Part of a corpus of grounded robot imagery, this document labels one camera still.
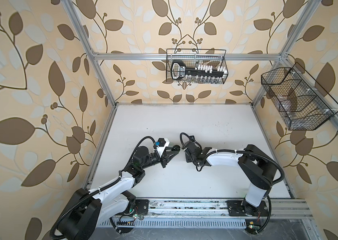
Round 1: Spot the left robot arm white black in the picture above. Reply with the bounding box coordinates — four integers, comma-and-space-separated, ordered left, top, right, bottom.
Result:
49, 136, 181, 240

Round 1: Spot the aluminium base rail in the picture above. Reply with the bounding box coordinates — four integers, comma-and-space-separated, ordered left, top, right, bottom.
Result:
100, 198, 313, 229

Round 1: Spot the black wire basket right wall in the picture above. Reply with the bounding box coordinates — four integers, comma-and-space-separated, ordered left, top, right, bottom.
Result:
261, 62, 338, 131

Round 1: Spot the black socket holder tool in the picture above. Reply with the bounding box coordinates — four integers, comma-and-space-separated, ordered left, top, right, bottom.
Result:
169, 60, 228, 81

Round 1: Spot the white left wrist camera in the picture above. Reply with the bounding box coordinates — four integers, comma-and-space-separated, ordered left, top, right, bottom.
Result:
154, 138, 170, 157

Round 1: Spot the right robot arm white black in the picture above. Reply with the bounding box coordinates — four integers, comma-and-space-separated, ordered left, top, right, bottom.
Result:
180, 133, 285, 216

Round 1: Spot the black round earbud case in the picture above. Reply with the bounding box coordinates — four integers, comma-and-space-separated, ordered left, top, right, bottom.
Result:
172, 145, 181, 151

